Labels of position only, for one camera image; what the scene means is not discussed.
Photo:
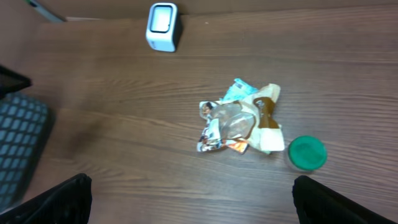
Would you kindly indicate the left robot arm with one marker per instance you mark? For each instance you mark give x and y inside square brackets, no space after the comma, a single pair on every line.
[12,82]

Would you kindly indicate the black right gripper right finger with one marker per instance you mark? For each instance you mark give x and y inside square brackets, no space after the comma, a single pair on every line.
[318,204]

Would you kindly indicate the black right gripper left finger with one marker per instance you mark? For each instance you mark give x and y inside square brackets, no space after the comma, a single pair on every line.
[68,202]

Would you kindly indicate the grey plastic mesh basket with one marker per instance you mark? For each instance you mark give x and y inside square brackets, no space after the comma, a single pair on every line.
[26,124]

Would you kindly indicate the green lid jar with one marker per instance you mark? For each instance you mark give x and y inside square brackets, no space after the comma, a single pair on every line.
[306,153]

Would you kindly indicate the white barcode scanner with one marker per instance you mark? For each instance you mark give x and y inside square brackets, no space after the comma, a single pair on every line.
[164,27]

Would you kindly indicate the brown white snack bag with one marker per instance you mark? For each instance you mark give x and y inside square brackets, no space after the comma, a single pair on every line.
[249,120]

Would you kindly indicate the teal tissue pack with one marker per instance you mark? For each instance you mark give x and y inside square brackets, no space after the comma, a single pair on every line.
[238,90]

